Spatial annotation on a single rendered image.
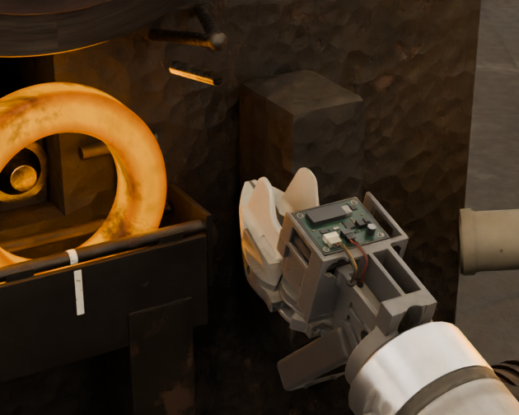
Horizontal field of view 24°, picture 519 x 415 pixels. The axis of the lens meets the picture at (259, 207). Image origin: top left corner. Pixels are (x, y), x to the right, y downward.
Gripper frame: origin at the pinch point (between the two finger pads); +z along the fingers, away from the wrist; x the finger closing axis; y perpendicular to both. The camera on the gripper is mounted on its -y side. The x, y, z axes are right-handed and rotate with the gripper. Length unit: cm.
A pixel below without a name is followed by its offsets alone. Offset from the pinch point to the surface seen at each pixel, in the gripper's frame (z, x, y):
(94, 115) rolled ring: 9.1, 10.1, 4.0
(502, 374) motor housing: -10.2, -24.3, -19.8
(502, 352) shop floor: 37, -87, -91
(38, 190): 16.5, 11.4, -9.5
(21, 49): 9.6, 15.9, 10.8
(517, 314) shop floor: 45, -98, -94
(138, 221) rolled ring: 6.1, 6.8, -5.4
